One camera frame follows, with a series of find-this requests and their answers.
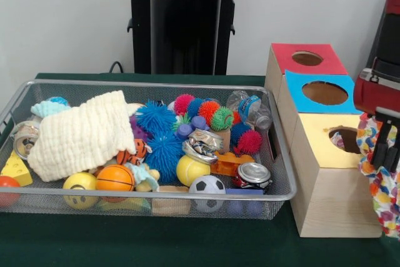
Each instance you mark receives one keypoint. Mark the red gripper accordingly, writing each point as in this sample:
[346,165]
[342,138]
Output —
[375,95]

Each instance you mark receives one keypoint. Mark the multicolour patterned cloth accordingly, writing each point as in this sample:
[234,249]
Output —
[337,139]

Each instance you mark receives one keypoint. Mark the long polka dot cloth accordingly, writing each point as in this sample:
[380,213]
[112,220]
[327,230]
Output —
[384,198]

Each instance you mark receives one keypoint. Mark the cream knitted cloth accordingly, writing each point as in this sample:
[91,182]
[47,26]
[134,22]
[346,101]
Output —
[81,136]

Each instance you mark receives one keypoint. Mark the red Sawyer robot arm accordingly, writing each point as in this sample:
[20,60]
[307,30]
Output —
[387,29]

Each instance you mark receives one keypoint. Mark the wooden box with three holes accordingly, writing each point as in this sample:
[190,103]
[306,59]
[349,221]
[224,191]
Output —
[319,204]

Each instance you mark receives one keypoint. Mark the clear mesh bin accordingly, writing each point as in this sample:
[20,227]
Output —
[281,179]

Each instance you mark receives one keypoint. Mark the crushed red drink can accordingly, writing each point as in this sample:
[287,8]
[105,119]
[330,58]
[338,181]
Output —
[255,173]

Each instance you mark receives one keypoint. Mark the black and white soccer ball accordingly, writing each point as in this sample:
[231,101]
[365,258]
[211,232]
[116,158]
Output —
[207,186]

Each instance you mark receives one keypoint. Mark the yellow tennis ball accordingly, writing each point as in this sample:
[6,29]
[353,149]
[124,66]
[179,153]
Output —
[191,170]

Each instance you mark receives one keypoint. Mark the blue spiky rubber ball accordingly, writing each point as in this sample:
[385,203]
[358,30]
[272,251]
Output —
[156,117]
[165,156]

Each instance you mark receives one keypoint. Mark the striped tiger plush toy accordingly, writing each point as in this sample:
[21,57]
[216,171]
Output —
[132,153]

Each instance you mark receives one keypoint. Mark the orange toy basketball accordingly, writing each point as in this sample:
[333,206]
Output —
[115,178]

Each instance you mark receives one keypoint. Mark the yellow smiley ball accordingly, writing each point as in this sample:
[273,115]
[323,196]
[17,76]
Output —
[80,186]

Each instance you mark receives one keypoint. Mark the mint green cloth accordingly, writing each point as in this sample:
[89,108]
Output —
[47,109]

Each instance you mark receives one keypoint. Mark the silver drink can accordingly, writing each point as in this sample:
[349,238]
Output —
[22,139]

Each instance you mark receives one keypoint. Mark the yellow cheese wedge toy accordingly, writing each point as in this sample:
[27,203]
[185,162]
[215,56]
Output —
[15,172]

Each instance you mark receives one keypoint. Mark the red ball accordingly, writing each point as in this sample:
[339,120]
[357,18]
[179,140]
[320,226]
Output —
[6,189]

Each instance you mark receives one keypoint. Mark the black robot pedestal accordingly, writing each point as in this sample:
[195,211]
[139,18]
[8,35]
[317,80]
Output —
[181,35]

